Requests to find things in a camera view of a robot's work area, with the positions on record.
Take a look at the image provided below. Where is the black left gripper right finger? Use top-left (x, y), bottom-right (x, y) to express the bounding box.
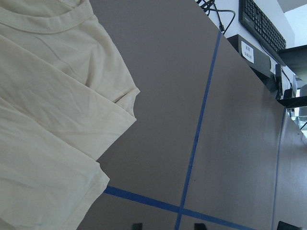
top-left (194, 223), bottom-right (207, 230)

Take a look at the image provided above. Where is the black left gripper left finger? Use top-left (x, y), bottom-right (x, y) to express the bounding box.
top-left (131, 223), bottom-right (143, 230)

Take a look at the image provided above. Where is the cream long-sleeve graphic shirt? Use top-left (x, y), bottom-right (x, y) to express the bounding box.
top-left (0, 0), bottom-right (139, 230)

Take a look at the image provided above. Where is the black power adapter box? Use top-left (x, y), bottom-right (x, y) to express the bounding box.
top-left (227, 34), bottom-right (271, 78)

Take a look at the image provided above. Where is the black keyboard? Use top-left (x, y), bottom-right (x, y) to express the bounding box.
top-left (238, 0), bottom-right (286, 52)

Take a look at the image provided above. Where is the black usb cable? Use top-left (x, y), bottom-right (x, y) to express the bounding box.
top-left (195, 0), bottom-right (236, 33)

